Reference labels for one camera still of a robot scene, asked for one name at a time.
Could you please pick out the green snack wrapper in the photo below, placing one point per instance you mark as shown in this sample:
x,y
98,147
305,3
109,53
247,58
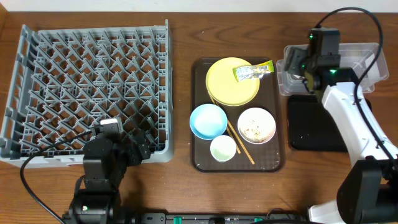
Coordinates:
x,y
253,71

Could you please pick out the light blue bowl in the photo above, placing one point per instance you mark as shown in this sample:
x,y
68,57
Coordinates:
x,y
208,121

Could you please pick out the black waste tray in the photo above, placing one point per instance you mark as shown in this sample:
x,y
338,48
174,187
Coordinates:
x,y
311,127

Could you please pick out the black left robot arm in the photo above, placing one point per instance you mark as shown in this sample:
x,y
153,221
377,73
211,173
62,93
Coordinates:
x,y
96,196

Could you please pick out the grey plastic dishwasher rack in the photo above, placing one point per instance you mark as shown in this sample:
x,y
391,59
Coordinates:
x,y
66,81

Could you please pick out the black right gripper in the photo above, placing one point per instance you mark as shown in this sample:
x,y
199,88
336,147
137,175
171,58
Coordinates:
x,y
296,59

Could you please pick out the clear plastic waste bin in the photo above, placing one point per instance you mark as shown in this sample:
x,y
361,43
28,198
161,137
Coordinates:
x,y
358,56

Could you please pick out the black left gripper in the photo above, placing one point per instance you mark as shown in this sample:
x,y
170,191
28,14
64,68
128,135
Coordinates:
x,y
137,147

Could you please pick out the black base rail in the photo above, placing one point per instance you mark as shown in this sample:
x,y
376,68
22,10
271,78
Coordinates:
x,y
181,218

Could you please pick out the small pale green cup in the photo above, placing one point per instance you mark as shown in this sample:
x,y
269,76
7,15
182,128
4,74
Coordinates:
x,y
222,148

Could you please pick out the dark brown serving tray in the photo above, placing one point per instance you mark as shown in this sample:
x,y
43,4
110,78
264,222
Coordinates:
x,y
236,126

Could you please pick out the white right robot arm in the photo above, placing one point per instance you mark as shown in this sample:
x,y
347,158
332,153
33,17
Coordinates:
x,y
369,192

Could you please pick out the wooden chopstick with pattern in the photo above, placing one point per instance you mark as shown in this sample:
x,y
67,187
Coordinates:
x,y
231,131

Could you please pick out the yellow plate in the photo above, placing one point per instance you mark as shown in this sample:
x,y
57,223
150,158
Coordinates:
x,y
224,88

